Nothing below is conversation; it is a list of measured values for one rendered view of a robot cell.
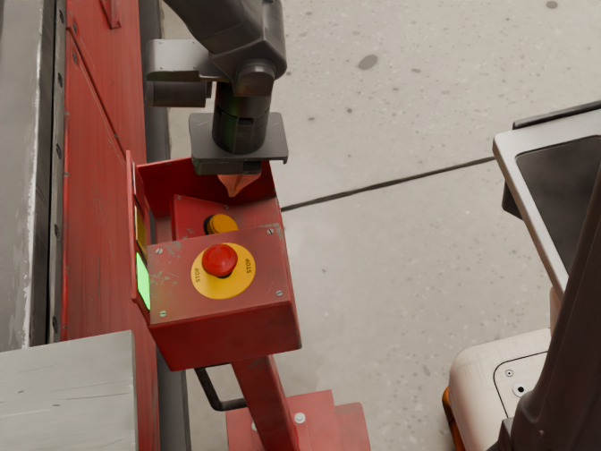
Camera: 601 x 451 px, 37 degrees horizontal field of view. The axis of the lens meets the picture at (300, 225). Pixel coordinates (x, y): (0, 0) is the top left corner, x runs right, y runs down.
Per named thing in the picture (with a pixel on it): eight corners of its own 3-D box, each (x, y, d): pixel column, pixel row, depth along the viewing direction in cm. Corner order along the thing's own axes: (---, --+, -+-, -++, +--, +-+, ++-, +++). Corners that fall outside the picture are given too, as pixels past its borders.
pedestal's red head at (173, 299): (302, 350, 105) (284, 272, 91) (170, 373, 105) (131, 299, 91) (281, 214, 117) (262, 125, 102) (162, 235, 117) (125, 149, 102)
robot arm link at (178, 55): (278, 71, 79) (273, -10, 82) (147, 67, 77) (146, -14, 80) (262, 135, 90) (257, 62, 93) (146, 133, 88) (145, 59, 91)
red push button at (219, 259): (243, 285, 98) (238, 268, 95) (207, 292, 98) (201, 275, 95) (240, 255, 100) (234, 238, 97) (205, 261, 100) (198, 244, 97)
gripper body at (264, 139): (187, 124, 97) (190, 75, 91) (279, 123, 99) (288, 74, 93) (191, 170, 93) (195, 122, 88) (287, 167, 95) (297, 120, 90)
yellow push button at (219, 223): (232, 251, 110) (241, 241, 108) (205, 245, 108) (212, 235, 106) (230, 225, 112) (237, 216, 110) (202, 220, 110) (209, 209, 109)
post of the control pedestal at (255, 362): (299, 455, 154) (252, 304, 109) (267, 461, 154) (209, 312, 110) (294, 426, 157) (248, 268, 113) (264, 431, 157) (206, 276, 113)
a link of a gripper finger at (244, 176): (187, 171, 104) (190, 114, 96) (248, 169, 105) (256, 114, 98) (191, 217, 100) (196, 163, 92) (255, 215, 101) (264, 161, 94)
